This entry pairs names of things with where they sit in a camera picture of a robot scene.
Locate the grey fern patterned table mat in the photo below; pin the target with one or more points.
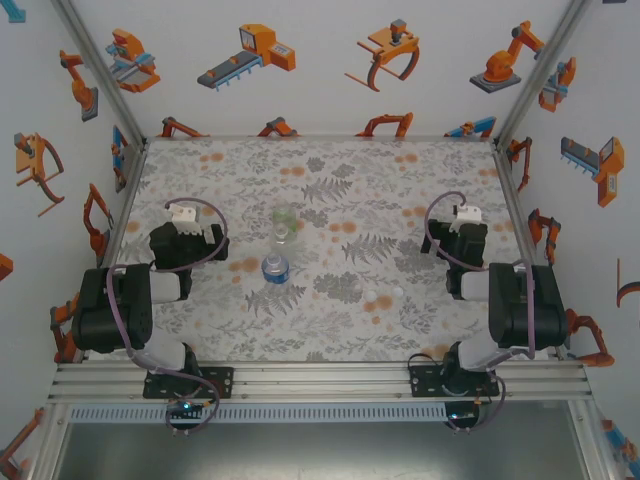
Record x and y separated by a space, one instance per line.
350 330

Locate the aluminium back frame rail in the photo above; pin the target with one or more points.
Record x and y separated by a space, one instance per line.
320 137

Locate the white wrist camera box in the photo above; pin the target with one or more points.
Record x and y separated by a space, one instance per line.
467 215
184 217

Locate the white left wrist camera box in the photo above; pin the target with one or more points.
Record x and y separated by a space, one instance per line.
184 217

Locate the green label plastic bottle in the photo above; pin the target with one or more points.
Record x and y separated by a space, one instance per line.
284 216

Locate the blue label plastic bottle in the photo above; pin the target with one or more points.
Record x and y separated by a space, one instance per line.
276 270

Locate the small controller circuit board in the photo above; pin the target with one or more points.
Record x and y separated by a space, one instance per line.
462 415
184 406

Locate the aluminium corner frame post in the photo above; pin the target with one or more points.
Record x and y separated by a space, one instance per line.
103 75
539 75

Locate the grey metal lower panel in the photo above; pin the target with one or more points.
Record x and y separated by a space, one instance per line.
320 450

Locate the aluminium front mounting rail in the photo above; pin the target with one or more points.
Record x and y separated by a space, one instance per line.
320 382

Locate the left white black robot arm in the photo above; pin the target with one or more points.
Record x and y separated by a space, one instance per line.
110 320

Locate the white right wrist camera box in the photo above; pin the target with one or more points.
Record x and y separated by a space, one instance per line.
467 215

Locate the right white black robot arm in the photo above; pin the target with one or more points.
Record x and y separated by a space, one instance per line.
520 310

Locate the aluminium side frame rail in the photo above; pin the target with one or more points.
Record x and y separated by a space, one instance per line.
119 225
515 200

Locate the aluminium frame leg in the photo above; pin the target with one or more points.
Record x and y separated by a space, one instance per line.
595 445
47 450

